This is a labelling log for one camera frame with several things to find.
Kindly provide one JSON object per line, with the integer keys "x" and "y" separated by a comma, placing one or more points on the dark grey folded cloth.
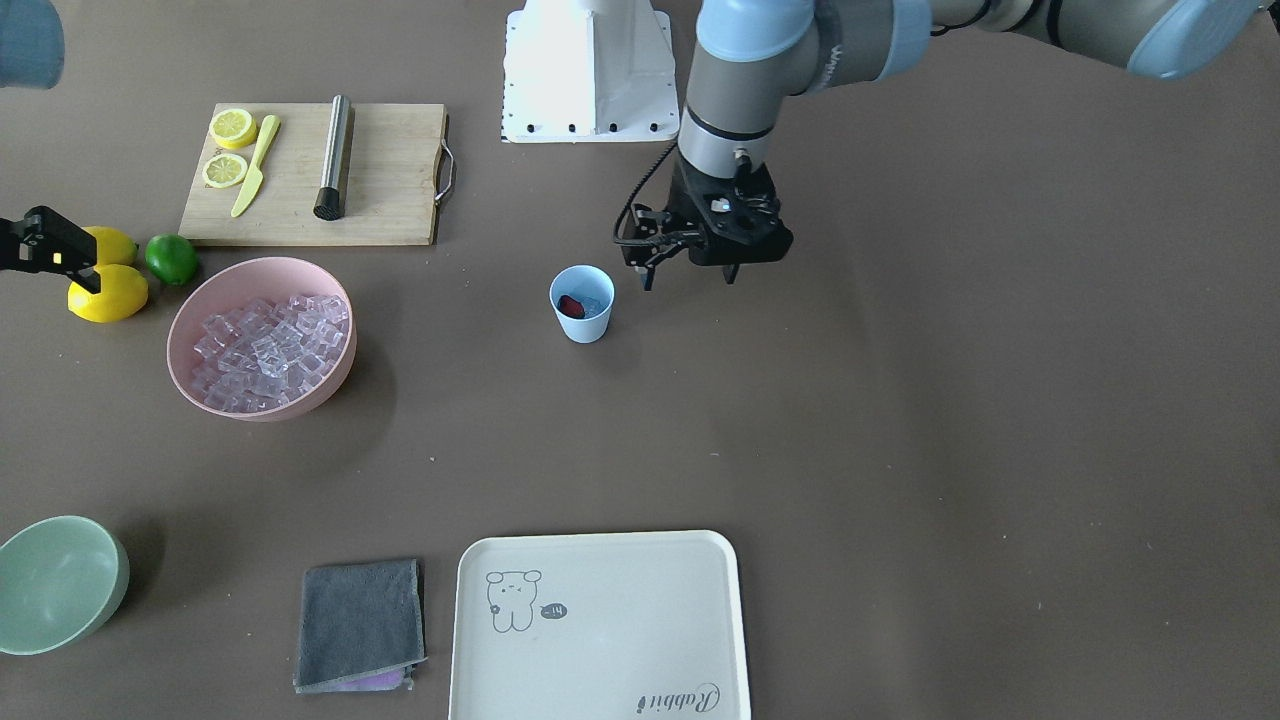
{"x": 361, "y": 628}

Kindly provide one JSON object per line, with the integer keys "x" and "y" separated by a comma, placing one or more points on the pile of clear ice cubes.
{"x": 263, "y": 356}

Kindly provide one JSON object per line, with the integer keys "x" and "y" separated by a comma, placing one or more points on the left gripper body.
{"x": 684, "y": 205}

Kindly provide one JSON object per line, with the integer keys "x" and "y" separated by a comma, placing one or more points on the pink bowl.
{"x": 272, "y": 279}

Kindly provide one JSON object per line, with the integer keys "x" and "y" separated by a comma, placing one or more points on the ice cube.
{"x": 591, "y": 307}

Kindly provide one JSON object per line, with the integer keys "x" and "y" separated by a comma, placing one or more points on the mint green bowl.
{"x": 61, "y": 580}

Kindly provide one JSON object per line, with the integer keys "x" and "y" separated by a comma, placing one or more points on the yellow plastic knife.
{"x": 255, "y": 176}

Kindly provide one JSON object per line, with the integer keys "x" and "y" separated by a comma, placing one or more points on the blue plastic cup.
{"x": 583, "y": 281}

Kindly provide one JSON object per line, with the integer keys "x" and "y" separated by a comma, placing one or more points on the beige plastic tray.
{"x": 639, "y": 625}

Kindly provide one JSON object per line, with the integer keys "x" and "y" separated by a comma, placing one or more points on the wooden cutting board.
{"x": 391, "y": 194}

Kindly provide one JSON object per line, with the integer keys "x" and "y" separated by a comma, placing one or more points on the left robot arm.
{"x": 751, "y": 55}

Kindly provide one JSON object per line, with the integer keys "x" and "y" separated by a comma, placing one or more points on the small strawberry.
{"x": 570, "y": 307}

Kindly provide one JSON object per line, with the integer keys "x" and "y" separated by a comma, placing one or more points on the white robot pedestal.
{"x": 589, "y": 72}

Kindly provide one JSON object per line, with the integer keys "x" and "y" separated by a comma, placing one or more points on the green lime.
{"x": 171, "y": 258}

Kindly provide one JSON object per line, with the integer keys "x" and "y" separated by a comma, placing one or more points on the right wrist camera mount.
{"x": 43, "y": 241}

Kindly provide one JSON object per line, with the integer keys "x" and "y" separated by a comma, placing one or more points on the yellow lemon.
{"x": 123, "y": 292}
{"x": 113, "y": 247}

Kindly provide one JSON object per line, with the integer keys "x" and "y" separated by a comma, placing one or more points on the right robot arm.
{"x": 32, "y": 44}

